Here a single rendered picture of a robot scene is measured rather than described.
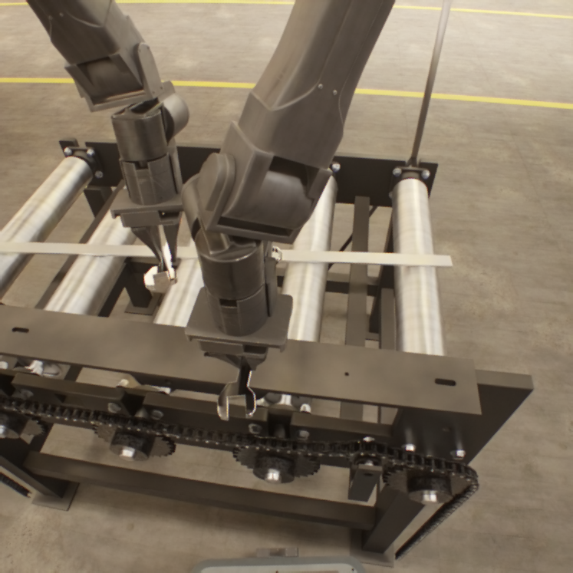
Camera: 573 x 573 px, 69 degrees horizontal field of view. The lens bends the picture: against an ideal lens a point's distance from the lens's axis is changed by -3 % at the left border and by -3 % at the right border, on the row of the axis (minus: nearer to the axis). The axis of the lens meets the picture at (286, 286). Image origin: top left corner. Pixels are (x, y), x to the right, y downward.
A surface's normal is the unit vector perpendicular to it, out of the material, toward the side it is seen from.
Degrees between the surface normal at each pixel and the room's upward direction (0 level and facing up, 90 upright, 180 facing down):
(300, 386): 0
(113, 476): 0
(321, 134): 85
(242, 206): 95
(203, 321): 0
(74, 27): 111
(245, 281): 90
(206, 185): 62
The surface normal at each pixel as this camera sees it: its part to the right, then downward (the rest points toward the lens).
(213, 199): 0.33, 0.70
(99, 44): -0.01, 0.93
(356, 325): -0.02, -0.66
